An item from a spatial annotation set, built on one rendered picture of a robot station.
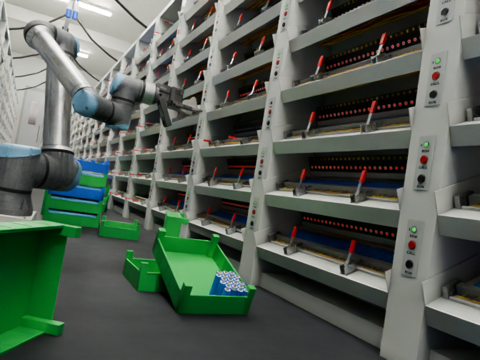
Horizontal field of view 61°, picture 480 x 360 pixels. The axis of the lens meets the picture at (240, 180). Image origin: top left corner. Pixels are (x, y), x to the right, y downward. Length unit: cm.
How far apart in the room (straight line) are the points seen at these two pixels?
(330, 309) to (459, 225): 46
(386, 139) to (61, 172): 132
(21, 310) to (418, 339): 79
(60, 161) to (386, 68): 134
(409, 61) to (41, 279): 95
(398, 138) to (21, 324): 90
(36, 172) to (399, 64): 137
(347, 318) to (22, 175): 129
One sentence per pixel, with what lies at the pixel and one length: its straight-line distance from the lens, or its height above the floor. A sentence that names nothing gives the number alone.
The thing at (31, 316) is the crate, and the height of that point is 2.
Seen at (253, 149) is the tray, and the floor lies 50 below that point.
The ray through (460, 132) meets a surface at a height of 51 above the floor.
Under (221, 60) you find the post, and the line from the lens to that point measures 224.
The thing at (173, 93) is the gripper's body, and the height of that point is 68.
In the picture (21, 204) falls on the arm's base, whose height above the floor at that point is 14.
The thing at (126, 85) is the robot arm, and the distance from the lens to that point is 168.
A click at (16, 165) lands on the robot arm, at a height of 29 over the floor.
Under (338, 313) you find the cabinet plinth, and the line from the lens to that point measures 120.
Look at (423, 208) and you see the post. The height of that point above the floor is 34.
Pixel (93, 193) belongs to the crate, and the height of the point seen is 19.
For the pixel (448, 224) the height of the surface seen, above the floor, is 32.
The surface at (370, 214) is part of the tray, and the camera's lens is 108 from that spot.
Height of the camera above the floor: 30
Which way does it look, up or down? 3 degrees up
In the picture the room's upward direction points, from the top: 9 degrees clockwise
